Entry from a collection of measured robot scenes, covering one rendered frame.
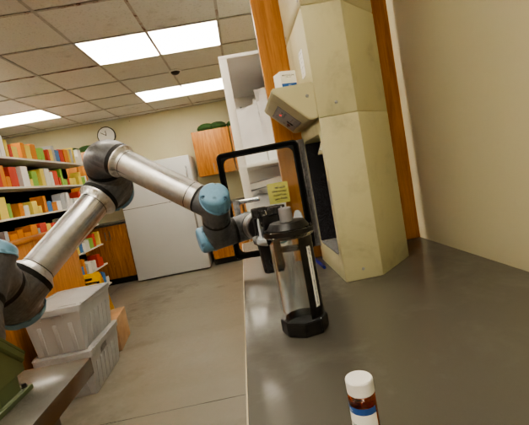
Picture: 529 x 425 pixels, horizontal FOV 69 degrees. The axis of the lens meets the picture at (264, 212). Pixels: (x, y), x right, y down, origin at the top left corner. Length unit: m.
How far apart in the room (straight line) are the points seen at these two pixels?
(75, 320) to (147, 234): 3.36
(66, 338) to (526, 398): 2.78
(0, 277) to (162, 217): 5.19
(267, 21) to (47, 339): 2.48
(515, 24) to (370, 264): 0.67
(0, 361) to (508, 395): 0.85
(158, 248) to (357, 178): 5.25
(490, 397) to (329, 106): 0.77
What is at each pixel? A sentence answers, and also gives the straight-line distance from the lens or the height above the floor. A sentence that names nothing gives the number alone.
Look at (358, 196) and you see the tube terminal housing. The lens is 1.11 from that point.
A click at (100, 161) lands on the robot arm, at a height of 1.40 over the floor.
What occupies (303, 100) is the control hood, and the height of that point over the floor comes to 1.46.
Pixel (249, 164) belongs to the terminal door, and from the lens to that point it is 1.40.
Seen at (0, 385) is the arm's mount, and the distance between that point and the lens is 0.92.
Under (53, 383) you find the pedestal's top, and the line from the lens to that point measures 0.98.
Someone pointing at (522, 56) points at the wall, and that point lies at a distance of 1.10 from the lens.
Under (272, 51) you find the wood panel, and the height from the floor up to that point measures 1.72.
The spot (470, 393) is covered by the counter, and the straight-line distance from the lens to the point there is 0.65.
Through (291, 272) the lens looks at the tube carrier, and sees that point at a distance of 0.79.
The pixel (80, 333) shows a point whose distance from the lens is 3.02.
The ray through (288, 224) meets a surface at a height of 1.18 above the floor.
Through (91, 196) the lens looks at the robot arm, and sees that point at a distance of 1.20.
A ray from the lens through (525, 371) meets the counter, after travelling 0.70.
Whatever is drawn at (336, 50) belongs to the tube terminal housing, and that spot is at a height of 1.58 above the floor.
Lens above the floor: 1.29
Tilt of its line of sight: 6 degrees down
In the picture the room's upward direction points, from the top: 11 degrees counter-clockwise
